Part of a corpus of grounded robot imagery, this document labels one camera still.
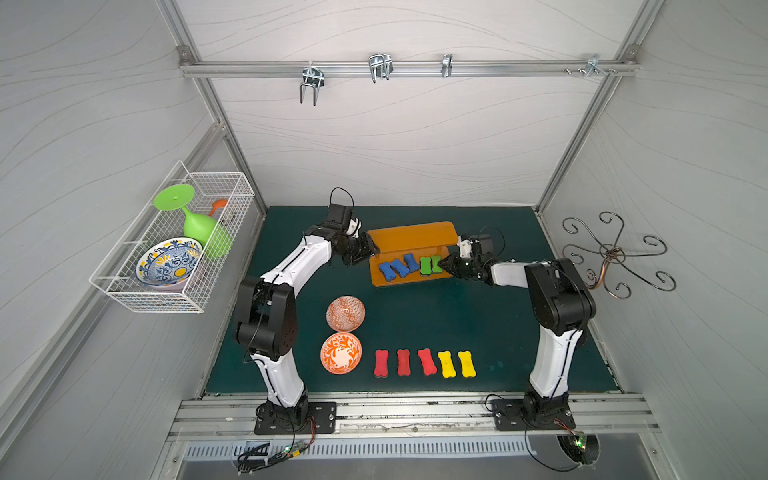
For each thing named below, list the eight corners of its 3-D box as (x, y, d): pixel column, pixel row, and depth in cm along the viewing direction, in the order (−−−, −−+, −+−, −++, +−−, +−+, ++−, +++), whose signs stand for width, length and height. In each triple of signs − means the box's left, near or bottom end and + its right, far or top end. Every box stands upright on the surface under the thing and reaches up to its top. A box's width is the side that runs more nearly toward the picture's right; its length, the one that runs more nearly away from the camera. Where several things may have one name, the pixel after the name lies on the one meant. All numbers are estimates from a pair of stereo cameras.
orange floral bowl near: (319, 375, 81) (317, 371, 78) (325, 337, 88) (323, 332, 85) (361, 375, 81) (359, 371, 78) (363, 337, 88) (362, 332, 85)
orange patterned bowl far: (326, 332, 90) (324, 325, 86) (331, 303, 96) (328, 295, 92) (364, 332, 90) (363, 325, 86) (366, 303, 96) (365, 295, 92)
